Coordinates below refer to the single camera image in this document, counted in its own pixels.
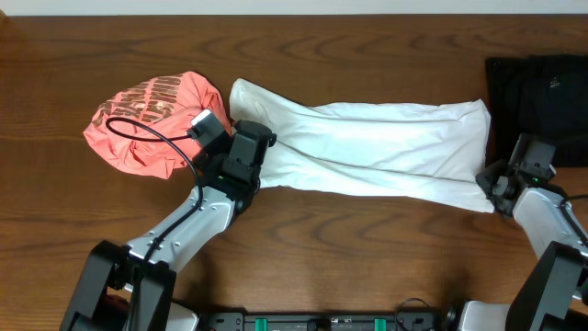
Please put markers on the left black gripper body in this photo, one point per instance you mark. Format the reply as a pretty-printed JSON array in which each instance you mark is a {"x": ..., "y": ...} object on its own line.
[{"x": 209, "y": 165}]

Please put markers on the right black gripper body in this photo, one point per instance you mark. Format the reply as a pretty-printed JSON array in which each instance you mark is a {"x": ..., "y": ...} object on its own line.
[{"x": 490, "y": 179}]

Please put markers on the white t-shirt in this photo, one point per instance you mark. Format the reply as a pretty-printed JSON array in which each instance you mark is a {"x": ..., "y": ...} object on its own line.
[{"x": 425, "y": 152}]

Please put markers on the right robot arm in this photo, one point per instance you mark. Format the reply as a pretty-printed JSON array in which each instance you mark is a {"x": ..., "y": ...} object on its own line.
[{"x": 558, "y": 278}]

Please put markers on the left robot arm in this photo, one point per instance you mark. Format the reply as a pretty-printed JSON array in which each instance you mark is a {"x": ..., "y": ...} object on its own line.
[{"x": 130, "y": 287}]

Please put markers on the black fabric container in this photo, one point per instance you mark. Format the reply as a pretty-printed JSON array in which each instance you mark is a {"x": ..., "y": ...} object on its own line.
[{"x": 541, "y": 95}]

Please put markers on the pink printed t-shirt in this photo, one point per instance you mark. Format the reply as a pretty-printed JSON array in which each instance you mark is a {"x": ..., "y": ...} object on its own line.
[{"x": 166, "y": 104}]

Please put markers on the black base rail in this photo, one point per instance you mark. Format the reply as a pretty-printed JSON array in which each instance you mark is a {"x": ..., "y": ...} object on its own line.
[{"x": 413, "y": 314}]

